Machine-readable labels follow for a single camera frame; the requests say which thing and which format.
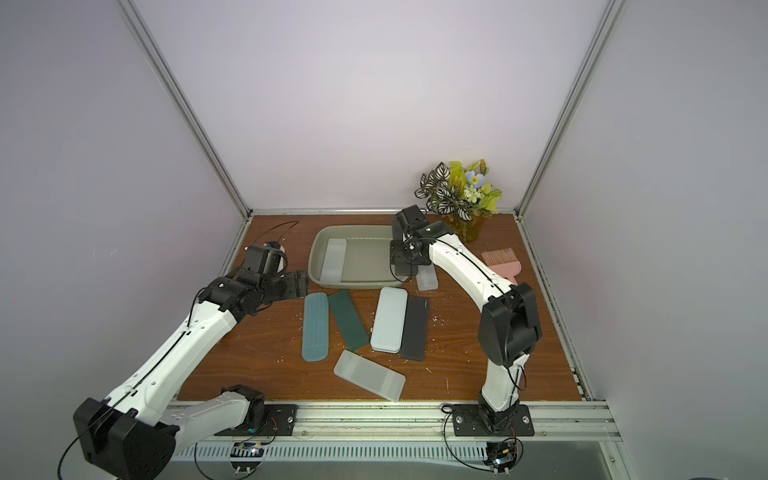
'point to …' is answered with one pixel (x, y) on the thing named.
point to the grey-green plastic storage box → (352, 256)
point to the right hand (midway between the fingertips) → (404, 249)
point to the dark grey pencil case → (413, 343)
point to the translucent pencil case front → (370, 375)
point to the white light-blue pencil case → (389, 321)
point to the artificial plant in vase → (460, 194)
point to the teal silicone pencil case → (315, 340)
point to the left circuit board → (246, 456)
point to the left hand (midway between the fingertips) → (299, 280)
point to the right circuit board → (501, 455)
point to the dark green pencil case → (348, 320)
